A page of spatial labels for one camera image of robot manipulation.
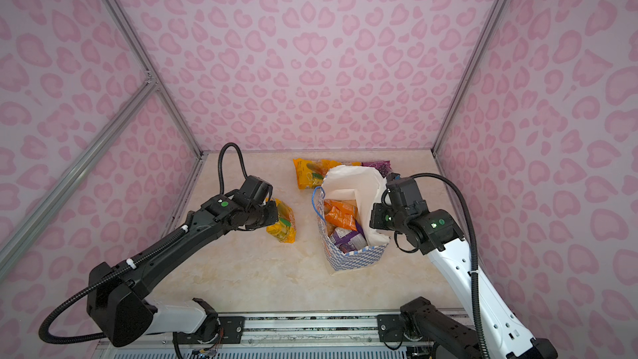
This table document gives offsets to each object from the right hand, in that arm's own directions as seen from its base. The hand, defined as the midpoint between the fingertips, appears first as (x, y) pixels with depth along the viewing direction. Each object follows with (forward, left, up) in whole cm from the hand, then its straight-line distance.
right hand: (372, 212), depth 70 cm
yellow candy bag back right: (+39, +1, -24) cm, 46 cm away
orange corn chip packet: (+7, +8, -14) cm, 18 cm away
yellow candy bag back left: (+29, +20, -18) cm, 40 cm away
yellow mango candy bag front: (+1, +27, -13) cm, 30 cm away
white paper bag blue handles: (+12, 0, -5) cm, 13 cm away
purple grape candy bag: (+34, -9, -19) cm, 40 cm away
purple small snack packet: (-1, +6, -18) cm, 19 cm away
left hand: (+4, +29, -7) cm, 30 cm away
